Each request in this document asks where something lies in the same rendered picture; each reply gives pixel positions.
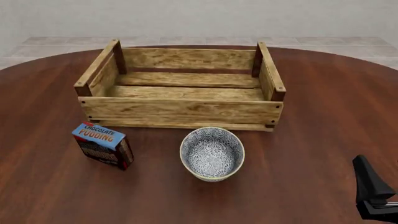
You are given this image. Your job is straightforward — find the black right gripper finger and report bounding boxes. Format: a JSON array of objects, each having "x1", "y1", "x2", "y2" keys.
[{"x1": 352, "y1": 154, "x2": 397, "y2": 203}]

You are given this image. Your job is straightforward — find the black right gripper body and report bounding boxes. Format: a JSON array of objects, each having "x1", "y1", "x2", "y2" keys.
[{"x1": 356, "y1": 198, "x2": 398, "y2": 220}]

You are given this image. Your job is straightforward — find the wooden slat tray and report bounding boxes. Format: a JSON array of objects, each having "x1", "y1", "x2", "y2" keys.
[{"x1": 73, "y1": 38, "x2": 287, "y2": 133}]

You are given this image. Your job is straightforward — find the blue patterned bowl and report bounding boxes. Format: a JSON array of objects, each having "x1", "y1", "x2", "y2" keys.
[{"x1": 179, "y1": 126, "x2": 246, "y2": 183}]

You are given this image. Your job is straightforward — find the chocolate pudding box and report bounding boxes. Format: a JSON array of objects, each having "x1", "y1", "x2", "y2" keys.
[{"x1": 71, "y1": 121, "x2": 136, "y2": 171}]

